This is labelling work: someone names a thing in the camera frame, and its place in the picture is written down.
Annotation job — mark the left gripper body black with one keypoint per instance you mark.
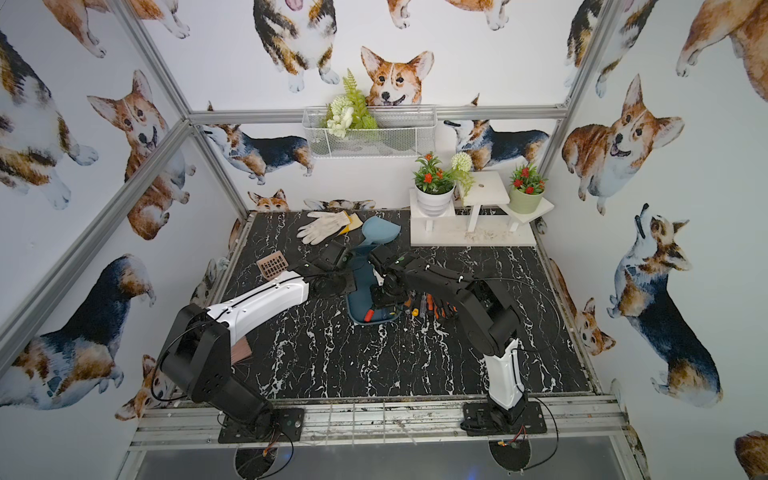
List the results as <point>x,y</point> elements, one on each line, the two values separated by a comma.
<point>335,258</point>

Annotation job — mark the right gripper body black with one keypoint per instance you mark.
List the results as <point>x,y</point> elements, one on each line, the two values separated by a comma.
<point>383,296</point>

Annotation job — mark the teal storage box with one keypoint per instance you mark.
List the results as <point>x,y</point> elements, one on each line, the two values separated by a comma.
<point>360,301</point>

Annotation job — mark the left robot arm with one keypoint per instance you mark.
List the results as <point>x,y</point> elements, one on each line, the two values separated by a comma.
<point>196,355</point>

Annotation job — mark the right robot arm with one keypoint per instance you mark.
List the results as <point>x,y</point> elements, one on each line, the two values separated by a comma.
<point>483,307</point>

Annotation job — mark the white work glove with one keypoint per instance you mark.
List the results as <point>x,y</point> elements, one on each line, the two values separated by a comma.
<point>324,225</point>

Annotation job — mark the blue plastic dustpan scoop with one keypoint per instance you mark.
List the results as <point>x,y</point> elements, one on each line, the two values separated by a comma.
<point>378,231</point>

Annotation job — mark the yellow cloth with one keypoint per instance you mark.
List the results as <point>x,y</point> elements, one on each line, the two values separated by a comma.
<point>354,223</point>

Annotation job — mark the brown slotted scoop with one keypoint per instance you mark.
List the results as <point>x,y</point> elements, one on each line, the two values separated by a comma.
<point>272,265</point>

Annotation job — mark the white potted red flowers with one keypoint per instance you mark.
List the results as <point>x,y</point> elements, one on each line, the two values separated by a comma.
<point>435,185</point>

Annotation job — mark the white stepped stand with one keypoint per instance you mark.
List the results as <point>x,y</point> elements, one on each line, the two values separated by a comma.
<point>479,217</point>

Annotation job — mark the green potted red flowers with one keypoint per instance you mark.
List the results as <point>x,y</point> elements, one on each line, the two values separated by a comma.
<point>527,188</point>

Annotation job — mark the green white artificial plant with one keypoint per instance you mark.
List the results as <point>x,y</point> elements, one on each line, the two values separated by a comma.
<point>348,112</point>

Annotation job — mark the white wire wall basket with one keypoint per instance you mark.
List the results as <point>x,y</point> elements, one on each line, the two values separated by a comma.
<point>391,132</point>

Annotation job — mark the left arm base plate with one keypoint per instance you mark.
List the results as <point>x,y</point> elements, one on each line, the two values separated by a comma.
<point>280,424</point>

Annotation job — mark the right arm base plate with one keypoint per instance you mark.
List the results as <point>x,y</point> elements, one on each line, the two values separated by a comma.
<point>488,419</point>

